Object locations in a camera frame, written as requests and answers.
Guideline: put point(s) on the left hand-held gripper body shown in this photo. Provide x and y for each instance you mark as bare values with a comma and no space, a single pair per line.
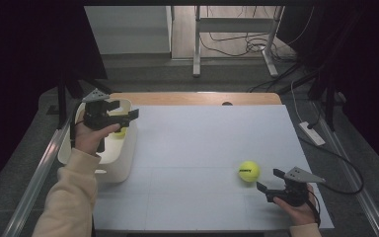
97,115

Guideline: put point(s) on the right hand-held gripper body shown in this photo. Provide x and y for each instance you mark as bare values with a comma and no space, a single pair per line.
292,194

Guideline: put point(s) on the plain yellow tennis ball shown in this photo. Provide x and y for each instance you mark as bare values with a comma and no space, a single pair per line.
121,133

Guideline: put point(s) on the white plastic storage bin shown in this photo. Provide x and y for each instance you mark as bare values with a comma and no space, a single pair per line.
121,158

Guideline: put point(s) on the person's right hand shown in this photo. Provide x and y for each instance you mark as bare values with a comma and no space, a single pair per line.
301,214

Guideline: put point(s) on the person's left hand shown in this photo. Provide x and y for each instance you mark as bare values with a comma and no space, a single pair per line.
87,138

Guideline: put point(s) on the yellow tennis ball black print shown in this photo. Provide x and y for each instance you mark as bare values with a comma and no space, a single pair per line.
249,173

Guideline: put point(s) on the black stand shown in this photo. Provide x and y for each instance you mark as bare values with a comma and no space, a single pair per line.
61,98
329,98

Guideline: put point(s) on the white power strip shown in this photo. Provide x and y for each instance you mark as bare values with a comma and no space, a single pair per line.
312,134

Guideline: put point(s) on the wooden table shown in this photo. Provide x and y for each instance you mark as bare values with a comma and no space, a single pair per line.
194,98

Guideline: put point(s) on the white cabinet panel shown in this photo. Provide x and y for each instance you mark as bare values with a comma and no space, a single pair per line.
128,29

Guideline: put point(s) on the white table mat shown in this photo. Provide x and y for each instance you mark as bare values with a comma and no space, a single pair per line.
184,184

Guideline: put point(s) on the dark curtain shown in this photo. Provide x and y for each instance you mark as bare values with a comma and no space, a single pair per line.
368,65
19,65

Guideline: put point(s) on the aluminium floor rail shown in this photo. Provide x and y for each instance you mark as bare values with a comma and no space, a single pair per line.
36,177
352,174

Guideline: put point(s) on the white metal desk frame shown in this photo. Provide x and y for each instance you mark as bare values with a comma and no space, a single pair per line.
196,49

